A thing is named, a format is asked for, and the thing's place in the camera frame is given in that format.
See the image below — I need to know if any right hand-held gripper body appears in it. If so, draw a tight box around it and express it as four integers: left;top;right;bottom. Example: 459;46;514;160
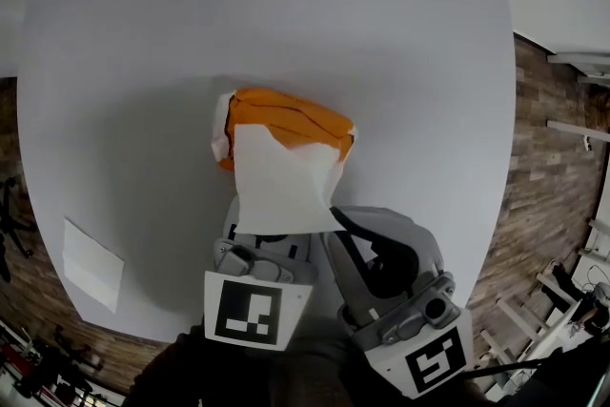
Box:
337;270;476;400

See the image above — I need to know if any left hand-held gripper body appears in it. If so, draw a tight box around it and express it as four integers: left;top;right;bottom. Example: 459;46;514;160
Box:
203;237;319;353

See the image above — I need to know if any white paper sheet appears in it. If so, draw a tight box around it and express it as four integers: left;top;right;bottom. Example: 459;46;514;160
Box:
232;122;349;237
62;216;127;314

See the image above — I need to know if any person's left forearm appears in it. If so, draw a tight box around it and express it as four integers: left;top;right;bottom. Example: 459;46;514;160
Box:
123;321;296;407

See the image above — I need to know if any person's torso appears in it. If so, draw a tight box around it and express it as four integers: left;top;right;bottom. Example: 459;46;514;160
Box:
266;323;363;407

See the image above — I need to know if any black bag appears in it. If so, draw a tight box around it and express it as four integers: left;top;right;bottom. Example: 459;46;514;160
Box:
518;345;610;407

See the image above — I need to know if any black office chair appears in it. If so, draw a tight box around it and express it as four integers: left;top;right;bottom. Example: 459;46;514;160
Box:
0;178;38;283

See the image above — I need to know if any black and red equipment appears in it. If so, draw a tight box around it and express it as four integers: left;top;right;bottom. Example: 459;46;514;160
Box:
0;318;107;407

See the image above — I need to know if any black strap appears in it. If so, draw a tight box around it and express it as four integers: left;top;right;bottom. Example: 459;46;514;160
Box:
464;356;566;381

